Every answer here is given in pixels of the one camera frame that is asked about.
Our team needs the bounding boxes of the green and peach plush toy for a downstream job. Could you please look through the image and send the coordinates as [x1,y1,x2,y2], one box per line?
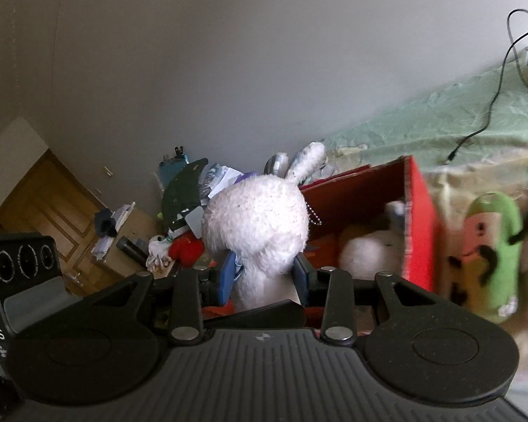
[440,191,528,324]

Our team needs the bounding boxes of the grey card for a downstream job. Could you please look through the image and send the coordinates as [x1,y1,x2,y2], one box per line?
[186,209,205,238]

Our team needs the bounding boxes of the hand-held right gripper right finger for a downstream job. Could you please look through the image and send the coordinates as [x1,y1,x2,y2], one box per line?
[293,254,441,347]

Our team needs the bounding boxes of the cream blanket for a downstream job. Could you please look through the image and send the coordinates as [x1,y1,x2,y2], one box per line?
[422,141,528,405]

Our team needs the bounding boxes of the red cardboard box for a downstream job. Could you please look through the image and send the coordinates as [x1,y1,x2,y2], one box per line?
[299,155,443,317]

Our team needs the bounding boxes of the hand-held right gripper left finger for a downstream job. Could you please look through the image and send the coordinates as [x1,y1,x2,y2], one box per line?
[90,252,243,346]

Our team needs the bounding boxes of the dark blue cloth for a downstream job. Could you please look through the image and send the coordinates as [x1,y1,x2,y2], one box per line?
[94,209,118,237]

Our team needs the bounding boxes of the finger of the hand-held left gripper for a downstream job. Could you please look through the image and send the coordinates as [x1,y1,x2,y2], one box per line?
[201,299,307,331]

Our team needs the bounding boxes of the white rabbit plush toy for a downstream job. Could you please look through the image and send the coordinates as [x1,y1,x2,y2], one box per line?
[201,141,326,311]

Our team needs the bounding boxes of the black cable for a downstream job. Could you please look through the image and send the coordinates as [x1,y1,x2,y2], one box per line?
[446,9,528,164]

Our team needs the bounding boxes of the wooden door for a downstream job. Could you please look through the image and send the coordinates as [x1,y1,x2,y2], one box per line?
[0,149,120,297]

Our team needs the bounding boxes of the small white plush toy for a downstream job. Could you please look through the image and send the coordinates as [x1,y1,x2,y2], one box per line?
[146,234,175,273]

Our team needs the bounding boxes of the red plush toy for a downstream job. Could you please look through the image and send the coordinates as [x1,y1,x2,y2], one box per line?
[168,235,206,267]

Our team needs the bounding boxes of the white printed bag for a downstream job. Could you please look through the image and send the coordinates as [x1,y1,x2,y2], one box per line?
[198,164,244,204]

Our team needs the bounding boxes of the green bed sheet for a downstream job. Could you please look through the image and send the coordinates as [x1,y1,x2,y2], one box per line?
[321,50,528,179]

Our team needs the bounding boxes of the black bottle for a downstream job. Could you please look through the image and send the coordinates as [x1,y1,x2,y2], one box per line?
[117,236,149,261]

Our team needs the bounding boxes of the white papers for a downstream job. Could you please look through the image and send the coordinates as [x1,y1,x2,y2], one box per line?
[110,202,136,234]

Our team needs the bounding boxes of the brown cardboard box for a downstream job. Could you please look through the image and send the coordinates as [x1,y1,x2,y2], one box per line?
[90,208,160,279]

